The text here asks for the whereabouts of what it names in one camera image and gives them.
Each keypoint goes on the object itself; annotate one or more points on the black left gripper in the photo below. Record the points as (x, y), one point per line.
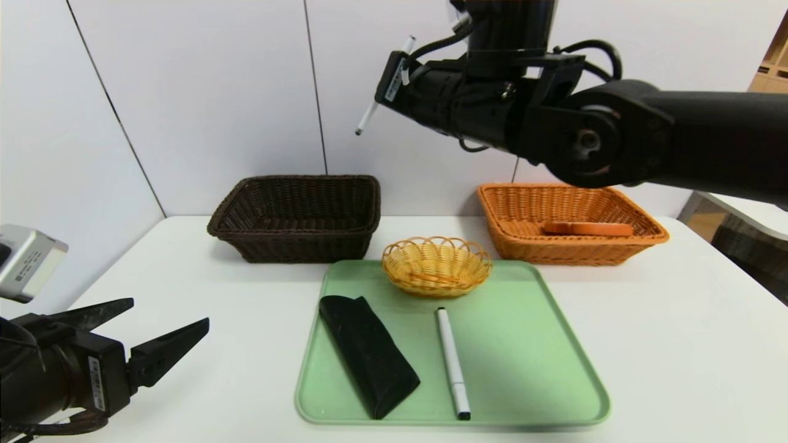
(101, 377)

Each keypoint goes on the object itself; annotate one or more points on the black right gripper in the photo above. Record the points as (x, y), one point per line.
(391, 79)

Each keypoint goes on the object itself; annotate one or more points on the thin white pen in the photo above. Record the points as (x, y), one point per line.
(366, 117)

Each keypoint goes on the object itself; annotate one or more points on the black soft pouch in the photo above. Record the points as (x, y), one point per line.
(369, 360)

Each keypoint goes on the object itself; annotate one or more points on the toy bread slice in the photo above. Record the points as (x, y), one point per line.
(585, 228)

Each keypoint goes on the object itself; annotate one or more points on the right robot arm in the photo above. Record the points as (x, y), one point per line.
(677, 135)

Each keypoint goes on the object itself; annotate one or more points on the dark brown wicker basket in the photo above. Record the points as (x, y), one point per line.
(295, 246)

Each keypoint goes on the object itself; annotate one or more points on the small yellow wicker basket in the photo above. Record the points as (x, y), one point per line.
(431, 264)

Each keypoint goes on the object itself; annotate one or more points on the orange wicker basket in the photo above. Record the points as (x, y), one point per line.
(554, 249)

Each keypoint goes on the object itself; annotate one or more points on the thick white marker pen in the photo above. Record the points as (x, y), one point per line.
(452, 363)

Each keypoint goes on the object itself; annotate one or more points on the light green plastic tray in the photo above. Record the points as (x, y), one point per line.
(542, 344)

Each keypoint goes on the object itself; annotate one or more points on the wooden shelf cabinet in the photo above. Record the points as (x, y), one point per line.
(772, 67)

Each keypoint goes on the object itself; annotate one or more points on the white side table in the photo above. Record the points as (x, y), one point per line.
(751, 212)

